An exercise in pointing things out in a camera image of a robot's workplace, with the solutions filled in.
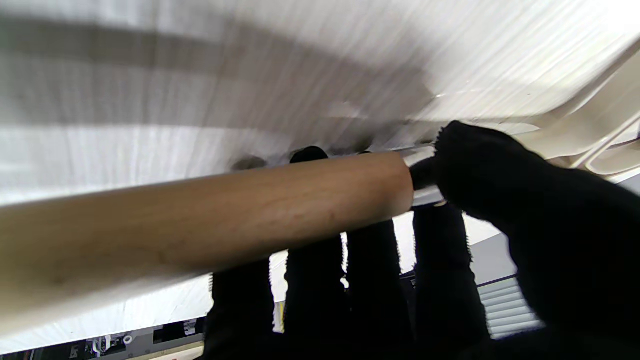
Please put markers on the grey roller shutter door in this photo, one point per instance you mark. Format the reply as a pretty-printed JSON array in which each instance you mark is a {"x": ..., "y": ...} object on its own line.
[{"x": 505, "y": 310}]

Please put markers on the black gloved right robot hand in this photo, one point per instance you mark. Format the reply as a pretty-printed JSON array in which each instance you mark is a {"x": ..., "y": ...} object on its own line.
[{"x": 560, "y": 240}]

